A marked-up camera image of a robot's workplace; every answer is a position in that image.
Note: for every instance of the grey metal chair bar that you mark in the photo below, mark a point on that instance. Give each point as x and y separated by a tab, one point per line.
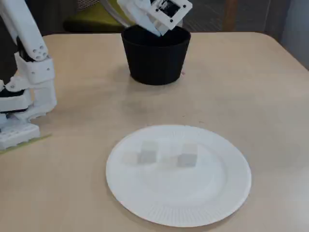
116	14

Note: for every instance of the white paper plate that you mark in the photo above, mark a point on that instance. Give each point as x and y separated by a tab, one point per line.
178	198

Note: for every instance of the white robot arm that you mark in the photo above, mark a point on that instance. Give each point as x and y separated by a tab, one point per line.
24	29

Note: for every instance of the wooden post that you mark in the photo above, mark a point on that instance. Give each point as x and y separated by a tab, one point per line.
229	15

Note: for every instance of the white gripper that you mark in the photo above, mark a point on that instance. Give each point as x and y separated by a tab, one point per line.
158	30

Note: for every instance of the green tape strip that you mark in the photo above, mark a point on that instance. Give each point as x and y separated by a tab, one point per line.
29	142

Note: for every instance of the white perforated base block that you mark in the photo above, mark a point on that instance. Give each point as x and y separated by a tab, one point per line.
17	135

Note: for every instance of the yellow-green chair seat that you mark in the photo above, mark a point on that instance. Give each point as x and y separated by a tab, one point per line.
91	21

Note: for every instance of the black pot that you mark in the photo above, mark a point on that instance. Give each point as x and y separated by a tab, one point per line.
154	65

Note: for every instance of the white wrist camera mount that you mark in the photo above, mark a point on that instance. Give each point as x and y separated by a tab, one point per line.
173	17

